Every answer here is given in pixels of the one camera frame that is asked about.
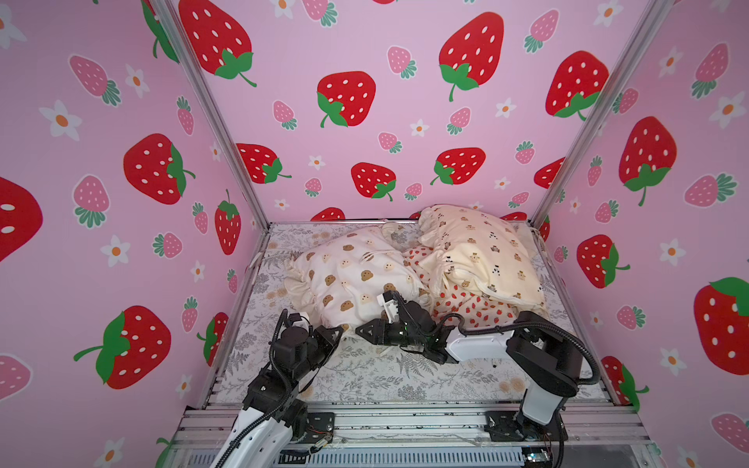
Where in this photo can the aluminium frame post left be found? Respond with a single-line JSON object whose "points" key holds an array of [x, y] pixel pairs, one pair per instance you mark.
{"points": [[177, 36]]}

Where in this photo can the aluminium frame post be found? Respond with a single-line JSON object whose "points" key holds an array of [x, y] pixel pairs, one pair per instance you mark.
{"points": [[177, 36], [643, 34]]}

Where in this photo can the cream cookie-print pillow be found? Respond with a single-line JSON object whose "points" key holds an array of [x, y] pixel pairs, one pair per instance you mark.
{"points": [[338, 283]]}

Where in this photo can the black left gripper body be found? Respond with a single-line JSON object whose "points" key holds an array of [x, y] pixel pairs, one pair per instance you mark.
{"points": [[315, 353]]}

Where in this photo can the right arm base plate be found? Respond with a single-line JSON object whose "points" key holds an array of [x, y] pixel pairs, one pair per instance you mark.
{"points": [[513, 427]]}

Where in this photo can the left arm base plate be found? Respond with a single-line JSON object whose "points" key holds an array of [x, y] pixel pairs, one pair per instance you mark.
{"points": [[313, 428]]}

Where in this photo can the aluminium frame post right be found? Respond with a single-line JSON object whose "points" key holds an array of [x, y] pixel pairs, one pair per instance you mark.
{"points": [[643, 34]]}

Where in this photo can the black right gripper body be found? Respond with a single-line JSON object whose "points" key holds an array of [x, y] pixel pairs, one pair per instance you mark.
{"points": [[385, 331]]}

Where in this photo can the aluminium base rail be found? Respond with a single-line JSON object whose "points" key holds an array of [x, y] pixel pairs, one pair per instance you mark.
{"points": [[452, 435]]}

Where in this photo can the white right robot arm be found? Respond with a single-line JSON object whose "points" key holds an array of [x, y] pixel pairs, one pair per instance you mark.
{"points": [[557, 362]]}

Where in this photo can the white strawberry-print pillowcase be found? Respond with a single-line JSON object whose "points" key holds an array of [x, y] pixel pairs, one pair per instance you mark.
{"points": [[479, 312]]}

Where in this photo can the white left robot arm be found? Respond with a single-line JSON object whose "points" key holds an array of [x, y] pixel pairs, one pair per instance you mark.
{"points": [[272, 414]]}

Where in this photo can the cream bear-print pillow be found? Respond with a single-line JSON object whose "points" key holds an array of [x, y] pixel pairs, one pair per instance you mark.
{"points": [[476, 253]]}

